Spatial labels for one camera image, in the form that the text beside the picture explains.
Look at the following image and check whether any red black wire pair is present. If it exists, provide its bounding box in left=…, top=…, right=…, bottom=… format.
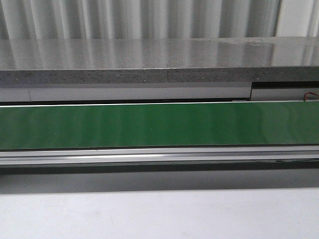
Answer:
left=303, top=92, right=319, bottom=102

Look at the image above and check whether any grey granite slab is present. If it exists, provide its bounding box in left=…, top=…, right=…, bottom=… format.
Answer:
left=0, top=37, right=319, bottom=86

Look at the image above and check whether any white pleated curtain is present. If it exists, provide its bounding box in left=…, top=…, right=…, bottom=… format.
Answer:
left=0, top=0, right=319, bottom=39

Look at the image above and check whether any green conveyor belt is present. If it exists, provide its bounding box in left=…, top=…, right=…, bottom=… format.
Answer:
left=0, top=101, right=319, bottom=150

